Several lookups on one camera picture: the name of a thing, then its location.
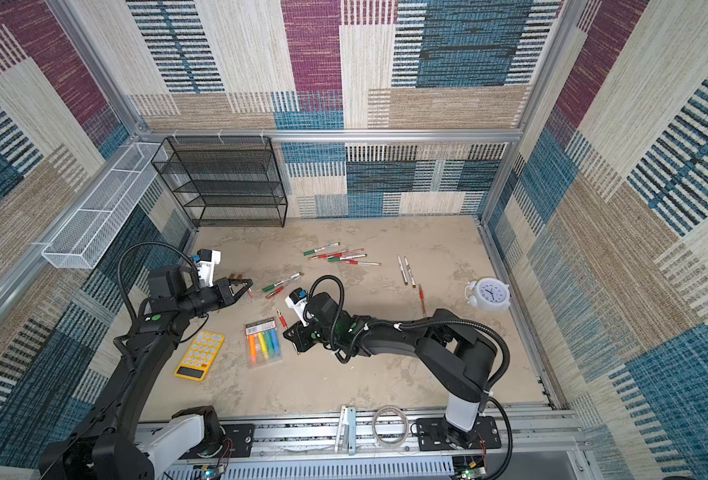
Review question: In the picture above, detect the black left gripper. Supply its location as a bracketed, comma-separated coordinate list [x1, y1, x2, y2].
[178, 278, 251, 322]

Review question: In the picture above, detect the red gel pen diagonal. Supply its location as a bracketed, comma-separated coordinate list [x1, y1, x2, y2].
[276, 309, 288, 329]

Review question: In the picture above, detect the red gel pen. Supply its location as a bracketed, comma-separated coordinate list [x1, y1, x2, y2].
[264, 282, 292, 299]
[344, 260, 382, 267]
[418, 284, 428, 317]
[309, 248, 364, 260]

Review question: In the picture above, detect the brown capped white marker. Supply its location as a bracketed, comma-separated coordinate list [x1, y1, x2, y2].
[404, 256, 417, 288]

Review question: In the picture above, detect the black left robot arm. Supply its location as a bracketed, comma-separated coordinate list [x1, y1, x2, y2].
[39, 255, 253, 479]

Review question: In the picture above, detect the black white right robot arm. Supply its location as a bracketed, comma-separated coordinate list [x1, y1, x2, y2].
[283, 275, 511, 449]

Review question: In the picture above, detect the highlighter pack in clear case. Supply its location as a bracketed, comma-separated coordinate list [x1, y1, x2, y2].
[244, 317, 282, 368]

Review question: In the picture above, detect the yellow calculator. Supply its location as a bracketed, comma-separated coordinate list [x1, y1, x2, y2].
[174, 331, 224, 382]

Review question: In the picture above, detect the green marker top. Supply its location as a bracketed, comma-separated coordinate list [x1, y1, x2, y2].
[303, 242, 341, 257]

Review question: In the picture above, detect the white alarm clock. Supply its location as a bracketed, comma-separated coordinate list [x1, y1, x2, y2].
[464, 277, 511, 312]

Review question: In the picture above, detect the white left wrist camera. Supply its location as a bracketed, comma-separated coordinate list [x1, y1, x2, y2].
[192, 249, 222, 287]

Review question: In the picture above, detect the black wire mesh shelf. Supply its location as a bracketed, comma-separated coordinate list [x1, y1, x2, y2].
[151, 136, 288, 228]

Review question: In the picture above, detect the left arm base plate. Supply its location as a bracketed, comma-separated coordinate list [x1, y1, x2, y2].
[213, 423, 256, 461]

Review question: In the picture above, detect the metal bracket on rail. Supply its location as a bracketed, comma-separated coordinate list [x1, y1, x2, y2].
[334, 405, 357, 456]

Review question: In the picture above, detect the coiled clear cable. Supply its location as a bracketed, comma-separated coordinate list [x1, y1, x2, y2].
[371, 405, 409, 448]

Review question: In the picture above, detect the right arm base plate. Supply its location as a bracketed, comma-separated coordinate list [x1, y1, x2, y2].
[411, 415, 502, 451]

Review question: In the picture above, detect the white wire mesh basket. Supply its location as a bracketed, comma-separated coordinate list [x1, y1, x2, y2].
[42, 142, 159, 270]

